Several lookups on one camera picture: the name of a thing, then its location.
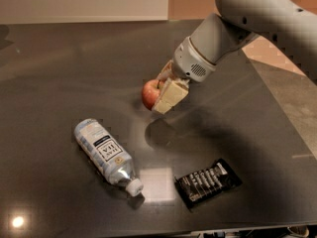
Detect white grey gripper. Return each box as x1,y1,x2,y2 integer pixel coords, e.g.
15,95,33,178
152,37,215,114

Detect red apple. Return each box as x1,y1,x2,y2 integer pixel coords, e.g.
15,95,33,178
142,79,163,110

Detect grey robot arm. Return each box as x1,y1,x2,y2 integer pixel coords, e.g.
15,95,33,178
151,0,317,114

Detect blue plastic water bottle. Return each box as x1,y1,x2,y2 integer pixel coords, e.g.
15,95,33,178
74,118,144,197

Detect black snack bar wrapper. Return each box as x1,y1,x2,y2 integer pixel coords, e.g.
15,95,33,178
174,159,243,208

